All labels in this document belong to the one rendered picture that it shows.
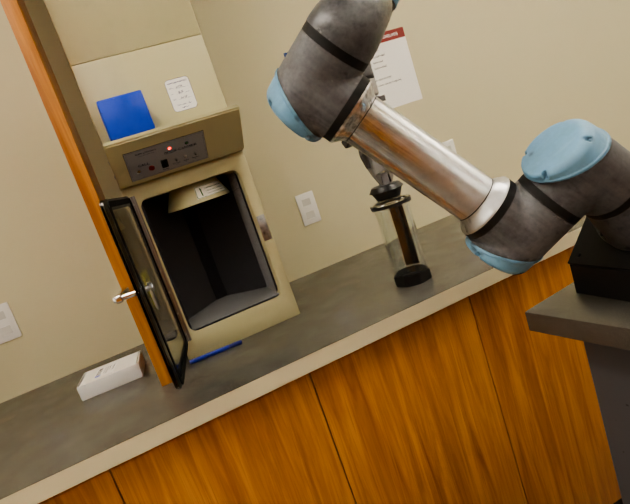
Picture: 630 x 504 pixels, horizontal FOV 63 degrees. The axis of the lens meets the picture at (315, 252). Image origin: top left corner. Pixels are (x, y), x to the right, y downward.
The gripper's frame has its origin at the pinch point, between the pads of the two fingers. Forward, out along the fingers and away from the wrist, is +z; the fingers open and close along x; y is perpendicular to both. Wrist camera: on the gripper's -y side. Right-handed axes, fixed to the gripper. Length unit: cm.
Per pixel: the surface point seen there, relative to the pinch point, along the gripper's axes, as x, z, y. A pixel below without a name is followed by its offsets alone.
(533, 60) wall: 122, -19, -27
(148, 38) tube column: -37, -50, -24
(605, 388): -8, 46, 50
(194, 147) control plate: -38.6, -22.2, -17.8
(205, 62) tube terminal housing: -26, -42, -21
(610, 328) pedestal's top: -15, 29, 58
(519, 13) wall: 121, -38, -27
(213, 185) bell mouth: -33.3, -12.2, -27.0
